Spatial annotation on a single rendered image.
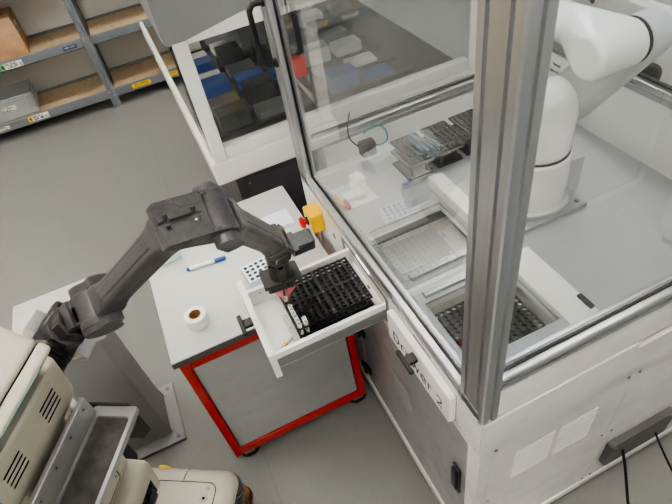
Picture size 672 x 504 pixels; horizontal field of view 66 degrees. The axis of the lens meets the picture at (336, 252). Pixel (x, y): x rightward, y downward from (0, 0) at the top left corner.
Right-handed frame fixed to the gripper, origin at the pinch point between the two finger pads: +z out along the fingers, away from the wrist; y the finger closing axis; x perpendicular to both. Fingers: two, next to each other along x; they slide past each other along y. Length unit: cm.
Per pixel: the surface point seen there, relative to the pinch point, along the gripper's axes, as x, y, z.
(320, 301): 4.7, -8.6, 1.6
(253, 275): -24.3, 4.7, 14.2
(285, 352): 14.9, 5.3, 3.6
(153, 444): -28, 62, 97
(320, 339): 14.6, -4.5, 4.1
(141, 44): -411, 15, 88
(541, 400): 55, -41, -5
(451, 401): 47, -24, -3
